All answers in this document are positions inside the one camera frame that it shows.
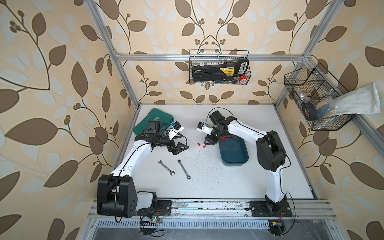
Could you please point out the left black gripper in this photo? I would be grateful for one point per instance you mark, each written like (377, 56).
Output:
(173, 149)

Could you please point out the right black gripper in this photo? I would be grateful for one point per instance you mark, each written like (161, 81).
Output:
(211, 140)

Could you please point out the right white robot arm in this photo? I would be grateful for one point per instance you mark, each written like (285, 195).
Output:
(271, 156)

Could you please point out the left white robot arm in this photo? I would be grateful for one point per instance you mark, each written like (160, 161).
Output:
(116, 194)

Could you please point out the red sleeves pile in box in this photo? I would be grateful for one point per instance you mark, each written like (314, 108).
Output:
(224, 138)

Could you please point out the dark teal storage box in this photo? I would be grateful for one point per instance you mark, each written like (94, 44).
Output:
(233, 151)

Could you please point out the silver combination wrench left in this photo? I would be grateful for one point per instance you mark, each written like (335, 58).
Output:
(168, 169)

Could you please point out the silver combination wrench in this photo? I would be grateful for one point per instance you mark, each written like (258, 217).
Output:
(184, 170)
(168, 169)

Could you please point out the silver combination wrench right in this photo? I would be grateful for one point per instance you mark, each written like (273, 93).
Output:
(184, 170)

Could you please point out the black yellow tool case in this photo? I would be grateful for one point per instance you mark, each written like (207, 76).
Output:
(223, 72)

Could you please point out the red round tape measure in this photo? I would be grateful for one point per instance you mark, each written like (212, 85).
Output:
(243, 80)

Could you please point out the black tape roll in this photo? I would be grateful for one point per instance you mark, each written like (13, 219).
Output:
(309, 111)

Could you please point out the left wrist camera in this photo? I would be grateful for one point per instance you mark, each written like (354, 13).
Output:
(174, 131)

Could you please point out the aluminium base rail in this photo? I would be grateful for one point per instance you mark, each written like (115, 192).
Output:
(298, 209)

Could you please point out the black wire basket back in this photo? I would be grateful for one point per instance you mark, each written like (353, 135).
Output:
(217, 55)

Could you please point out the black wire basket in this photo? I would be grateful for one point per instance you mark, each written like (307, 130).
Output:
(217, 55)
(311, 85)

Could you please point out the black wire basket right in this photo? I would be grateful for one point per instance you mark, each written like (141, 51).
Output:
(311, 85)

